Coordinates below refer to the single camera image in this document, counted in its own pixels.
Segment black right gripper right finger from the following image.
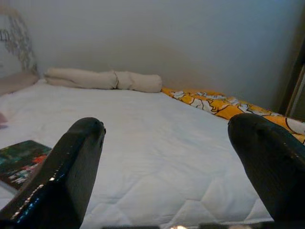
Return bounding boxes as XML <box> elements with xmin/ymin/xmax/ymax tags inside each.
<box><xmin>227</xmin><ymin>113</ymin><xmax>305</xmax><ymax>229</ymax></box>

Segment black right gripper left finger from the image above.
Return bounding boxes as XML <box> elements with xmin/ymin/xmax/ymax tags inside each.
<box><xmin>0</xmin><ymin>116</ymin><xmax>107</xmax><ymax>229</ymax></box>

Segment dark book with red cover art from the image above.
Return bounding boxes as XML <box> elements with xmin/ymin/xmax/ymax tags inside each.
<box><xmin>0</xmin><ymin>139</ymin><xmax>52</xmax><ymax>191</ymax></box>

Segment yellow cartoon egg blanket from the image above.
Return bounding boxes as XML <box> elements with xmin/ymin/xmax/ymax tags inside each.
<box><xmin>161</xmin><ymin>87</ymin><xmax>305</xmax><ymax>144</ymax></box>

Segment white quilted mattress pad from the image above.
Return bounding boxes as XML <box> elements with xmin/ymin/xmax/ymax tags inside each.
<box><xmin>0</xmin><ymin>80</ymin><xmax>305</xmax><ymax>227</ymax></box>

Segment beige bolster pillow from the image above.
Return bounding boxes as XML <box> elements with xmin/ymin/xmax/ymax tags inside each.
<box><xmin>44</xmin><ymin>67</ymin><xmax>163</xmax><ymax>94</ymax></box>

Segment dark cabinet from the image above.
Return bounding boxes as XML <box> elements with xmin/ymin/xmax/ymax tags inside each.
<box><xmin>277</xmin><ymin>0</ymin><xmax>305</xmax><ymax>122</ymax></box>

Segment grey damask pattern quilt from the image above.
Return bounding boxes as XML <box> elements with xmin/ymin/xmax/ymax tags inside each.
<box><xmin>0</xmin><ymin>7</ymin><xmax>41</xmax><ymax>96</ymax></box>

